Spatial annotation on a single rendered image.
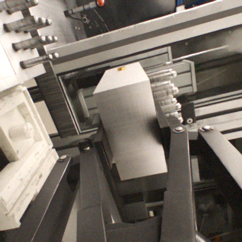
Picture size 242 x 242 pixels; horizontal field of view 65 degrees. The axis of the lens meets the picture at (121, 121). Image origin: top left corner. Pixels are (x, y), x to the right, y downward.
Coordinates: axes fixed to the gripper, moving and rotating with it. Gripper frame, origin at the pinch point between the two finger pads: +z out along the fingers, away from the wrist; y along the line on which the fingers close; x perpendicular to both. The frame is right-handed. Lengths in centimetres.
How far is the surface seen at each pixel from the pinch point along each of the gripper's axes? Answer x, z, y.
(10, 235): -26.7, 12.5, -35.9
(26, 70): 7.8, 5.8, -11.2
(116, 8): 19, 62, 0
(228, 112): -10.2, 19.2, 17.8
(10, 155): -2.4, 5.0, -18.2
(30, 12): 16.0, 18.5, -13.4
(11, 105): 4.0, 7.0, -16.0
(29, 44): 10.4, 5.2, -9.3
